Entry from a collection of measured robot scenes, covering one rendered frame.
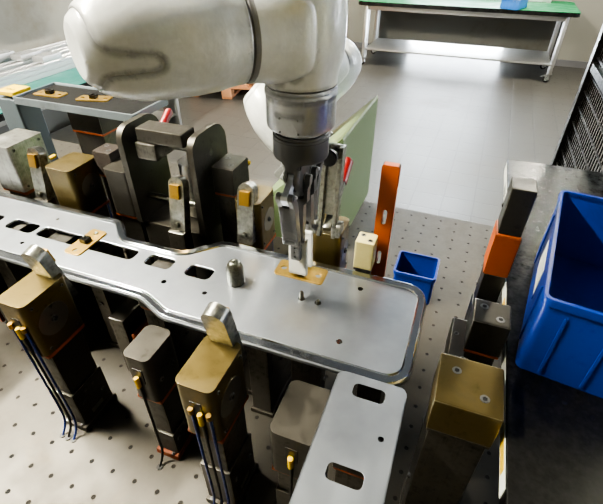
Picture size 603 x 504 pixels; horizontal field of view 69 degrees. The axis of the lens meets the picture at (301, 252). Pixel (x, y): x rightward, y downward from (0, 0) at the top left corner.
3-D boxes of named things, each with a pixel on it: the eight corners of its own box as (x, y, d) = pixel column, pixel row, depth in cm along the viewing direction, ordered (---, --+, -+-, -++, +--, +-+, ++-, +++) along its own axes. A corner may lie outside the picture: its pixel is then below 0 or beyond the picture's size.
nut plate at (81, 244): (78, 256, 85) (76, 251, 84) (63, 252, 86) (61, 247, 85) (107, 233, 91) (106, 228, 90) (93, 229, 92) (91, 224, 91)
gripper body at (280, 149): (286, 113, 61) (287, 173, 67) (261, 135, 55) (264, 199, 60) (338, 120, 59) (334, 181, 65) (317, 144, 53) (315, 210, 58)
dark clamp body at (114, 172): (138, 295, 120) (100, 168, 97) (164, 269, 129) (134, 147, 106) (161, 301, 118) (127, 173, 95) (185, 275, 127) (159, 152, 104)
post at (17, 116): (50, 233, 144) (-7, 98, 117) (67, 221, 149) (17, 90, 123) (68, 237, 141) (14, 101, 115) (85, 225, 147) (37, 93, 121)
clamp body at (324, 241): (307, 352, 104) (309, 230, 83) (320, 324, 112) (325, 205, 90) (334, 360, 103) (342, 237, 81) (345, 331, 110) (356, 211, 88)
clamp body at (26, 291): (53, 435, 88) (-26, 311, 66) (94, 388, 96) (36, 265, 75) (79, 446, 86) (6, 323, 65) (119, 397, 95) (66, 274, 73)
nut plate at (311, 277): (273, 273, 72) (272, 268, 71) (282, 260, 74) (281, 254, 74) (321, 285, 69) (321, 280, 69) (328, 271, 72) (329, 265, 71)
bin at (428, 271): (388, 296, 120) (393, 271, 114) (395, 274, 127) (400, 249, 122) (429, 306, 116) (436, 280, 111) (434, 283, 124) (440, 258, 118)
